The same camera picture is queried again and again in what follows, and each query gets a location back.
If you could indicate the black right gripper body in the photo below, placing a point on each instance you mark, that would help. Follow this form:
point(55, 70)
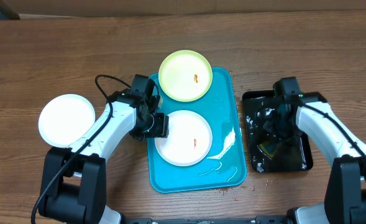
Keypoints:
point(283, 129)

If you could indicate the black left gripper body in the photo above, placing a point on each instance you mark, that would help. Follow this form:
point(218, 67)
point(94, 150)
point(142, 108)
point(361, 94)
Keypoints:
point(156, 126)

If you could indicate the green yellow sponge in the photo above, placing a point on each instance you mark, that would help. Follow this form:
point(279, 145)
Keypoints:
point(270, 148)

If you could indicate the pink white plate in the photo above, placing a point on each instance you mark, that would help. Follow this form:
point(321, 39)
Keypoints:
point(189, 139)

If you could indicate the green rimmed plate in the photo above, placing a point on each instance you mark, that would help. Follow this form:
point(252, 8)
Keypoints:
point(185, 75)

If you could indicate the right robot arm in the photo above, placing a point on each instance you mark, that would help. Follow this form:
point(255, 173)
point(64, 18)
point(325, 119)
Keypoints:
point(345, 198)

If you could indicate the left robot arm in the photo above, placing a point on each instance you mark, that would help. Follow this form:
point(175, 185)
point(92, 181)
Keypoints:
point(73, 188)

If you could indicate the black water tray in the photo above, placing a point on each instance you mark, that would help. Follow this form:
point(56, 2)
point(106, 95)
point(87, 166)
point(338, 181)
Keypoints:
point(293, 158)

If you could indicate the teal plastic tray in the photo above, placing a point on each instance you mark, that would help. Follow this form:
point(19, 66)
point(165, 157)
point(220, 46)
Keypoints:
point(224, 165)

